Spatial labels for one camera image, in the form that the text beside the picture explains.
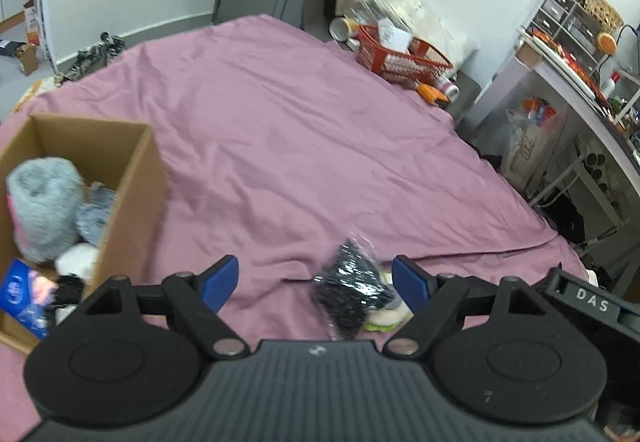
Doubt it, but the black glitter plastic bag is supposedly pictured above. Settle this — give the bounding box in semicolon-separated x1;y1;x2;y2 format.
310;234;396;344

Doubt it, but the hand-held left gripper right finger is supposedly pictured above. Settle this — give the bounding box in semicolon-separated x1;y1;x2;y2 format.
384;255;556;360

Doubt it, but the small black plush toy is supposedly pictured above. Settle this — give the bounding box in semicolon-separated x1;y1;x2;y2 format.
52;274;86;309

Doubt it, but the white green soft ball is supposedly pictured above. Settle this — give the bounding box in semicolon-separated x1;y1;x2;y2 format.
362;267;413;332

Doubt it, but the hanging clear shopping bag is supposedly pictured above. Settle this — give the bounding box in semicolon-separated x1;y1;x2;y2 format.
502;97;568;188

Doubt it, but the small pink capped bottle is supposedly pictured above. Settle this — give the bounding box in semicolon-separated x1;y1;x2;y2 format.
435;76;460;99

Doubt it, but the white sock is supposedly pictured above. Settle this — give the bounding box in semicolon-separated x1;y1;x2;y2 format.
55;244;99;280

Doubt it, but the frayed denim cloth scrap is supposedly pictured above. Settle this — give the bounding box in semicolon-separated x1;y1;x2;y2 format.
75;182;119;244

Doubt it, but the red plastic basket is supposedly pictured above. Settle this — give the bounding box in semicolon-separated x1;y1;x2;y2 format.
356;24;454;86

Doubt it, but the small cardboard box on floor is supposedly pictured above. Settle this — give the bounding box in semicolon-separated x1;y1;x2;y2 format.
15;44;39;76

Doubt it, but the white desk with dark top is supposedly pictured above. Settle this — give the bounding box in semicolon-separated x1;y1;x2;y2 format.
470;29;640;273

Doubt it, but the white bottle with red cap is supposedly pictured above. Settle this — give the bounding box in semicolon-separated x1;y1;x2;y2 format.
600;72;621;101

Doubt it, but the grey drawer organizer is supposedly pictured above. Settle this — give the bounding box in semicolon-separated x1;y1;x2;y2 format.
532;0;602;54

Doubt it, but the pink bedsheet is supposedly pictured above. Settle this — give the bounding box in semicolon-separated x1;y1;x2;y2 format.
0;13;583;423

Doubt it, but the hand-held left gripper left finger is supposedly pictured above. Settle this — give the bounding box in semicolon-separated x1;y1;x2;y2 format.
82;256;251;360

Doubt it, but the grey fluffy plush toy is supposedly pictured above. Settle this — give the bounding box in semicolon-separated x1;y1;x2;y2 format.
7;157;86;264

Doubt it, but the pair of patterned sneakers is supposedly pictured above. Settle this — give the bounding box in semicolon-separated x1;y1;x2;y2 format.
65;32;126;79

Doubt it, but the orange handled tool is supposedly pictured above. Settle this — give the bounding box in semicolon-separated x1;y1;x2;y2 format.
417;82;449;104

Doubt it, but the woven basket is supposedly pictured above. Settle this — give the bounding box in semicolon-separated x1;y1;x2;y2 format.
585;0;625;31

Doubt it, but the tape roll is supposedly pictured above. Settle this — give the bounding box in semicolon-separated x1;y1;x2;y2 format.
329;17;361;41

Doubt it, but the blue tissue packet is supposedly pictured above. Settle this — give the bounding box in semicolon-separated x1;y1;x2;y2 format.
0;258;58;340

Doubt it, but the pile of clear plastic bags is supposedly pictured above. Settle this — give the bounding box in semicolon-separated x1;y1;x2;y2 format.
380;0;481;69

